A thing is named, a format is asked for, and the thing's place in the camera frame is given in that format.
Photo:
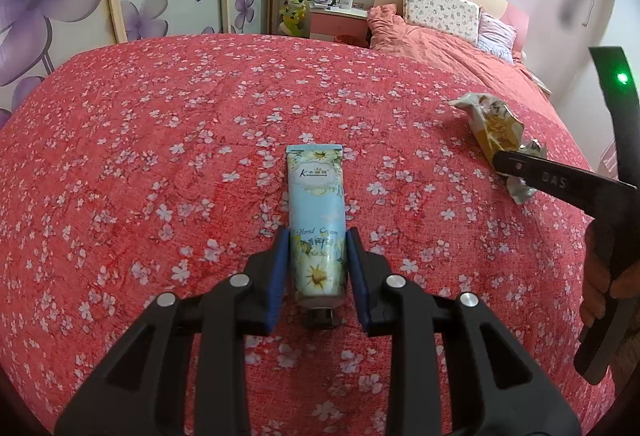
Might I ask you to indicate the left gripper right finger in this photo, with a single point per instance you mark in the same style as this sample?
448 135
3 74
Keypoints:
495 386

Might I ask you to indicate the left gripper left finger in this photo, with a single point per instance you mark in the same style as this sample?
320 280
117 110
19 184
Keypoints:
139 387

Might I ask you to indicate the yellow snack bag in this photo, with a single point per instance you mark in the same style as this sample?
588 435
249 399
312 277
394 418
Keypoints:
495 127

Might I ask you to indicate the blue floral hand cream tube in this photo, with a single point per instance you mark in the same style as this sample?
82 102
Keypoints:
317 223

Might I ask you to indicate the person's right hand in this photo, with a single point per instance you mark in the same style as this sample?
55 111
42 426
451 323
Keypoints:
598 281

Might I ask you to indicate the pink curtain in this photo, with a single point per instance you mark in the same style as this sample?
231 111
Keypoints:
608 162

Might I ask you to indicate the salmon pink duvet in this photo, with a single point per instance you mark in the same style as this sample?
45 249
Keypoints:
390 34

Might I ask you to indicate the white air conditioner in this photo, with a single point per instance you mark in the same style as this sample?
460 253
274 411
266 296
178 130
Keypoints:
562 27

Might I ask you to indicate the pink striped pillow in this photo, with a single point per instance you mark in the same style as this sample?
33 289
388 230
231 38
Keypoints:
495 37

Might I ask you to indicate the red floral bedspread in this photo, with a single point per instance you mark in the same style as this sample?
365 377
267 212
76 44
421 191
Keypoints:
159 165

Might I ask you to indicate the white floral pillow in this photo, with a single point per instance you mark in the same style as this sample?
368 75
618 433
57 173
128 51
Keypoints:
459 18

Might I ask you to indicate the red bin under nightstand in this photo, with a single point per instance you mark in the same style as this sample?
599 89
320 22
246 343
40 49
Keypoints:
348 39

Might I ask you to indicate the pink white nightstand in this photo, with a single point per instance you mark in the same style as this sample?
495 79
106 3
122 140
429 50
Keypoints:
326 23

